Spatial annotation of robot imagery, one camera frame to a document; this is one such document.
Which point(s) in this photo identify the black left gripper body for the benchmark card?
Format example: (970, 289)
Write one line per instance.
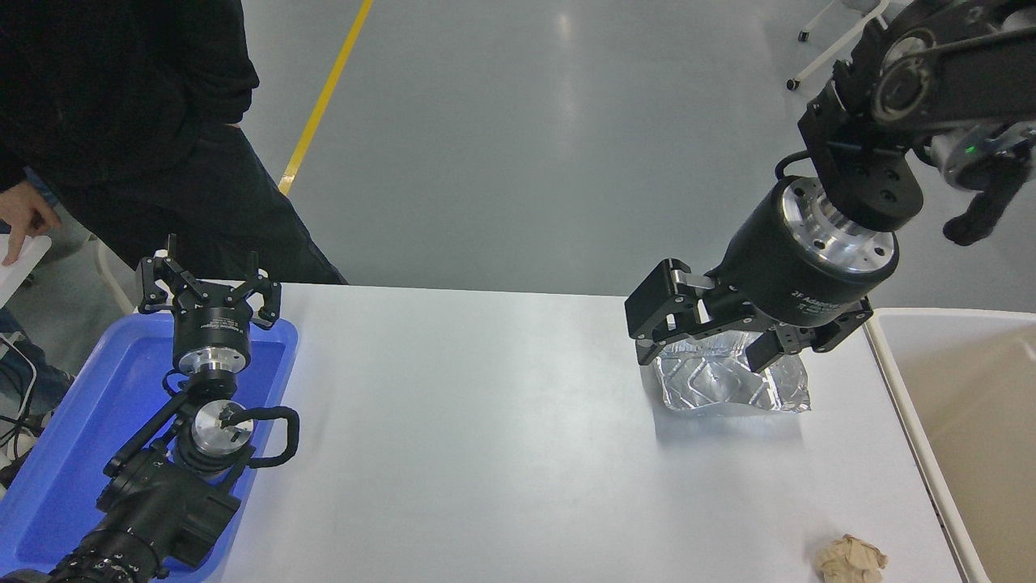
(212, 324)

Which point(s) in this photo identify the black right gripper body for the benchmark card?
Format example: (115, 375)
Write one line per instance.
(777, 259)

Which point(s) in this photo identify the silver foil plate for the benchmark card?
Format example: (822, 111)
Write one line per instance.
(712, 389)

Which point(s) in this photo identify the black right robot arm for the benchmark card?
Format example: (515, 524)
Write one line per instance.
(955, 81)

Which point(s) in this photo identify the person's hand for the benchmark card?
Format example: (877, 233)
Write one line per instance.
(28, 210)

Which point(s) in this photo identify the white side table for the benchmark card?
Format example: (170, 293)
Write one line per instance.
(26, 271)

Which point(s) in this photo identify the blue plastic tray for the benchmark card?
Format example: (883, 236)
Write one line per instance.
(81, 405)

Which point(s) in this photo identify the person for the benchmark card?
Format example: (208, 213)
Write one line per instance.
(121, 81)
(50, 385)

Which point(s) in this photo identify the large pale bin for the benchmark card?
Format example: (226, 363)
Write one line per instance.
(971, 421)

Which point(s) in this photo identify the white wheeled chair base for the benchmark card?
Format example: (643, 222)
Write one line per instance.
(834, 48)

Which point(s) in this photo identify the crumpled tan paper ball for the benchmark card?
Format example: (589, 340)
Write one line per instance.
(850, 560)

